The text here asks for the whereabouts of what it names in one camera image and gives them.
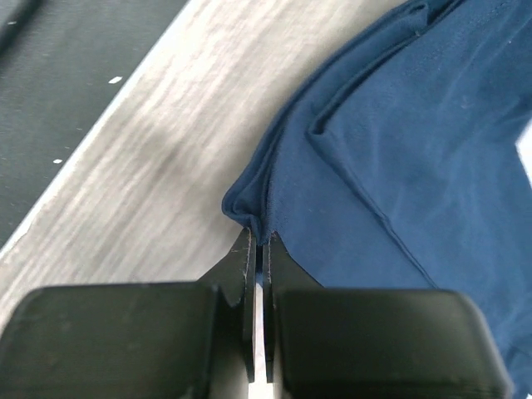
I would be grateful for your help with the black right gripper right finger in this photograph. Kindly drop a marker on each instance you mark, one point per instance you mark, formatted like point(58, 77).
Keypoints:
point(373, 343)

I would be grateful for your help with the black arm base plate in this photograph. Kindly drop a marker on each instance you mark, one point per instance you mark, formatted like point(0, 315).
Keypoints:
point(62, 64)

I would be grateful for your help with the navy blue t shirt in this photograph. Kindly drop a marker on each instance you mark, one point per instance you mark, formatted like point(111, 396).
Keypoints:
point(395, 164)

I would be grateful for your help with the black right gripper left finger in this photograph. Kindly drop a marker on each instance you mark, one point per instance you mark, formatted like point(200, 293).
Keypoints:
point(188, 339)

